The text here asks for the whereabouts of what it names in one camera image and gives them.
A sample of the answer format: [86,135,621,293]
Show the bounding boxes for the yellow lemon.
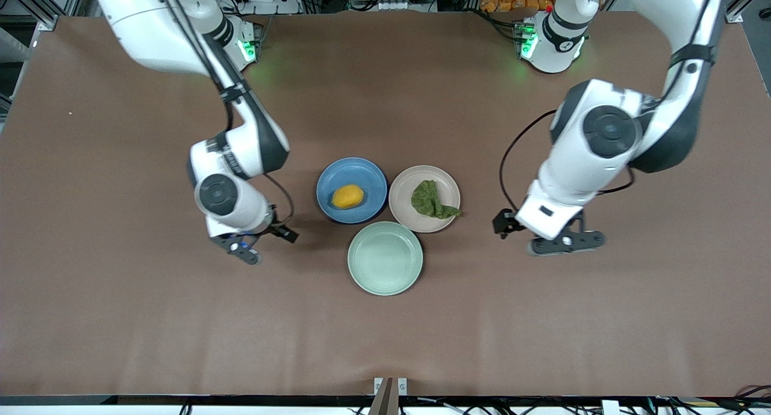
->
[331,184,366,210]

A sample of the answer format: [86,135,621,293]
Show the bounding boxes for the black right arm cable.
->
[155,0,296,226]

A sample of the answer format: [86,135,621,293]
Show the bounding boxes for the green lettuce leaf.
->
[411,180,462,219]

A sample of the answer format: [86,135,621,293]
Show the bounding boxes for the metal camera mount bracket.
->
[369,377,408,415]

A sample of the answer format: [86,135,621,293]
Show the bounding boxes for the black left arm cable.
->
[499,109,634,214]

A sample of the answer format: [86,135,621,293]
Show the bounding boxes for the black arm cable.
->
[155,0,296,226]
[499,109,634,214]

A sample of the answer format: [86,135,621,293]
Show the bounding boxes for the pale green round plate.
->
[348,221,423,296]

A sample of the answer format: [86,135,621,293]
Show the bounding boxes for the aluminium frame profile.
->
[723,0,771,24]
[0,0,91,31]

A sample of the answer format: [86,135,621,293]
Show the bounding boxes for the blue round plate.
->
[316,157,388,224]

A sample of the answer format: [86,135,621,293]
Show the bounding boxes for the pink round plate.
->
[389,165,461,233]

